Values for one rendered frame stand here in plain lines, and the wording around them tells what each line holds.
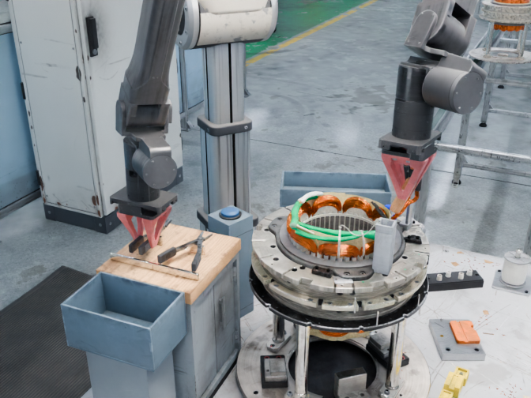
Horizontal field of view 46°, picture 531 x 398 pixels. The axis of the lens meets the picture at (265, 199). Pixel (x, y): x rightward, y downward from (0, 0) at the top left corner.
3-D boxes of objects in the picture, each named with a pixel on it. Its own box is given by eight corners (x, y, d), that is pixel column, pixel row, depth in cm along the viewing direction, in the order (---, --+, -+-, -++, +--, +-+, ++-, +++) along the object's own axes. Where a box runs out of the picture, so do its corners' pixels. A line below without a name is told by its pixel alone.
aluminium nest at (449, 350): (484, 361, 131) (486, 351, 130) (442, 360, 131) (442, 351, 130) (468, 325, 142) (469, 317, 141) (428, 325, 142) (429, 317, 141)
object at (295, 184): (378, 275, 160) (387, 173, 148) (381, 299, 151) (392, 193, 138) (280, 271, 162) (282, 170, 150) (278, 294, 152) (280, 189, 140)
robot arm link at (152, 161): (166, 95, 106) (115, 97, 102) (191, 114, 97) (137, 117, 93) (163, 162, 111) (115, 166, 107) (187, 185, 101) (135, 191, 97)
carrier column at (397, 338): (396, 395, 119) (407, 304, 110) (383, 391, 120) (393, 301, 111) (399, 386, 121) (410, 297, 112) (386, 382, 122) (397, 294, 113)
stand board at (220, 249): (191, 305, 105) (190, 293, 104) (96, 280, 111) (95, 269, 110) (241, 249, 121) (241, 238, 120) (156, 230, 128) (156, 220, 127)
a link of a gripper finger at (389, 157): (433, 194, 98) (441, 137, 95) (419, 208, 93) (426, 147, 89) (392, 185, 102) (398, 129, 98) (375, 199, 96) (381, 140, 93)
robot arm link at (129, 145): (151, 125, 108) (118, 130, 106) (164, 138, 103) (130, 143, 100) (152, 163, 111) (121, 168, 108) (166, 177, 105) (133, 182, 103)
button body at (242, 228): (254, 310, 147) (253, 215, 136) (231, 323, 142) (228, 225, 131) (234, 298, 151) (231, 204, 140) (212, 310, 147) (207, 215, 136)
